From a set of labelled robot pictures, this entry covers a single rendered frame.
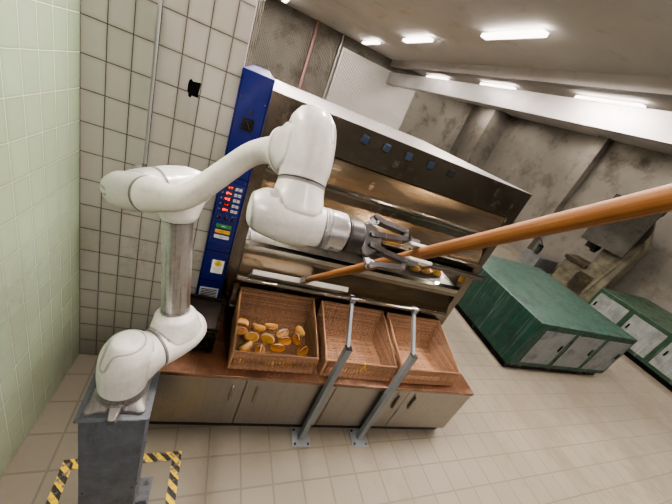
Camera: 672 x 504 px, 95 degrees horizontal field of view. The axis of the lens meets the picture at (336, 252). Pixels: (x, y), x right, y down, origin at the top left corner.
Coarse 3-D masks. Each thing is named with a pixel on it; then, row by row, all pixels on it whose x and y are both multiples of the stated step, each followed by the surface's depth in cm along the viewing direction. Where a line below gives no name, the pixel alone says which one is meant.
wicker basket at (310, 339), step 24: (240, 288) 213; (240, 312) 219; (264, 312) 225; (288, 312) 230; (312, 312) 229; (240, 336) 211; (312, 336) 218; (264, 360) 191; (288, 360) 195; (312, 360) 200
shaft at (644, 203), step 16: (640, 192) 36; (656, 192) 35; (576, 208) 43; (592, 208) 40; (608, 208) 39; (624, 208) 37; (640, 208) 36; (656, 208) 35; (512, 224) 52; (528, 224) 49; (544, 224) 46; (560, 224) 44; (576, 224) 42; (592, 224) 41; (464, 240) 61; (480, 240) 57; (496, 240) 54; (512, 240) 52; (416, 256) 75; (432, 256) 70; (336, 272) 121; (352, 272) 109
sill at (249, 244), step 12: (264, 252) 207; (276, 252) 209; (288, 252) 212; (300, 252) 218; (324, 264) 222; (336, 264) 224; (348, 264) 229; (384, 276) 239; (396, 276) 242; (408, 276) 250; (432, 288) 256; (444, 288) 259; (456, 288) 265
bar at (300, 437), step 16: (288, 288) 180; (304, 288) 183; (352, 304) 195; (384, 304) 202; (336, 368) 192; (400, 368) 210; (320, 400) 205; (384, 400) 220; (368, 416) 233; (304, 432) 221; (352, 432) 245
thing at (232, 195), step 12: (228, 192) 179; (240, 192) 180; (228, 204) 183; (240, 204) 184; (216, 216) 185; (228, 216) 186; (216, 228) 189; (228, 228) 190; (216, 240) 193; (228, 240) 194
